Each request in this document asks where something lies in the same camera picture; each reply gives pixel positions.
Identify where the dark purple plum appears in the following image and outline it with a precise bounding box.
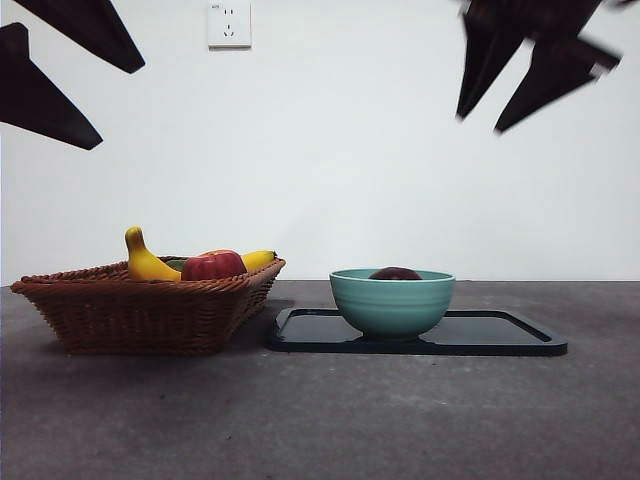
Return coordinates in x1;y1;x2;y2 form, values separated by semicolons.
368;266;424;281

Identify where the teal ribbed bowl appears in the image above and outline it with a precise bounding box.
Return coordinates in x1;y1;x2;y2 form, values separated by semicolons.
328;268;457;343

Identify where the yellow banana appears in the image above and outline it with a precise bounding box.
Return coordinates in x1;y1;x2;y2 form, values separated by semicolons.
124;225;278;283

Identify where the red apple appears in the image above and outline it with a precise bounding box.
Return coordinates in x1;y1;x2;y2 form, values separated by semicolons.
180;249;249;282

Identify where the brown wicker basket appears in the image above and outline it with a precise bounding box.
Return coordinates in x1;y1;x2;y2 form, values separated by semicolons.
10;257;287;357

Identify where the dark rectangular tray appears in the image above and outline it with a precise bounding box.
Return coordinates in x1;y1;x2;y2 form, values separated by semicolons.
264;307;569;357

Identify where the white wall socket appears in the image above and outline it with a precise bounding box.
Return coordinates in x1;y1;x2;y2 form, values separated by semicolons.
207;1;253;50

